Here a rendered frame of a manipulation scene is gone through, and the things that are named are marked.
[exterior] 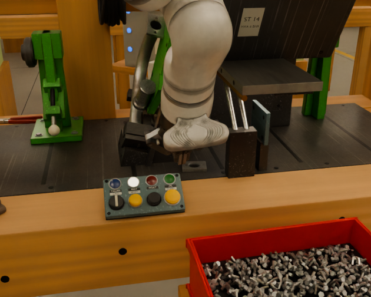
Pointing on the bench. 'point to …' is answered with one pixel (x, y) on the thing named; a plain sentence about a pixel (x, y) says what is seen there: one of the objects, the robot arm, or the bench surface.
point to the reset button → (135, 200)
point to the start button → (172, 196)
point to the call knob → (116, 201)
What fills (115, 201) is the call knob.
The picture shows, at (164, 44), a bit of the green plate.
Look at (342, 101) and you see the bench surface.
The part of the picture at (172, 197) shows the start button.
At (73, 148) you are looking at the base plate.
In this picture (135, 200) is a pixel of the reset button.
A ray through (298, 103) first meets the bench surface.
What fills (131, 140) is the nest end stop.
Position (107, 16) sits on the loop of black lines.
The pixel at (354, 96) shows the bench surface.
